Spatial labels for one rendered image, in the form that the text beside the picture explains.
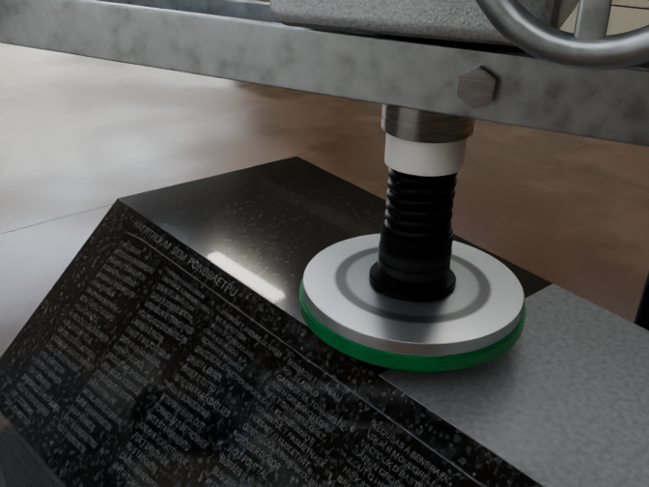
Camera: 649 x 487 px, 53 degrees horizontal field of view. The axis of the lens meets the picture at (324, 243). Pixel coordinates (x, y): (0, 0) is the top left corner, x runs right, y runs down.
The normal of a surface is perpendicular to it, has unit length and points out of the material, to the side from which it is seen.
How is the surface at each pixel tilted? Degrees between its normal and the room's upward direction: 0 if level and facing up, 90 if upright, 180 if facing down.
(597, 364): 0
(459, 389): 0
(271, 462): 45
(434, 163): 90
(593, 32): 90
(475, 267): 0
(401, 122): 90
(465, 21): 90
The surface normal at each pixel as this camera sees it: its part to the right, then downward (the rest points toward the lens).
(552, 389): 0.03, -0.89
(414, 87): -0.40, 0.40
